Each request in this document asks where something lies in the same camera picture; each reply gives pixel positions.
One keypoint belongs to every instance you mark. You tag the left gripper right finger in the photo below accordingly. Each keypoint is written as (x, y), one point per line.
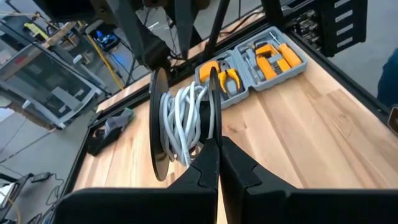
(264, 202)

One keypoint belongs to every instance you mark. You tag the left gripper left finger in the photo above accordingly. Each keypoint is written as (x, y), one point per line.
(186, 202)

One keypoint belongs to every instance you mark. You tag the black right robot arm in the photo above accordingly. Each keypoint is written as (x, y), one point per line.
(146, 40)

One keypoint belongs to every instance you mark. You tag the black grey work glove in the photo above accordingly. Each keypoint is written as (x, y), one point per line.
(115, 124)

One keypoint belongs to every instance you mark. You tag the grey tool case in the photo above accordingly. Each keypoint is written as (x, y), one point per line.
(245, 81)

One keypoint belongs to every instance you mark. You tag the orange tape measure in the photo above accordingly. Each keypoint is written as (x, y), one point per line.
(206, 70)

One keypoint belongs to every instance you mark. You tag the black power brick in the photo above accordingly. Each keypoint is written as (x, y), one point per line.
(40, 176)

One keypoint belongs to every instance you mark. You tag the black device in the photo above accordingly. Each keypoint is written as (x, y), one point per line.
(105, 39)

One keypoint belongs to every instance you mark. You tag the grey plastic tote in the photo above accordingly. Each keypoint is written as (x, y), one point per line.
(46, 84)

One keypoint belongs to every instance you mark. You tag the black parts organizer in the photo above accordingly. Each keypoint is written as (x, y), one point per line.
(342, 28)

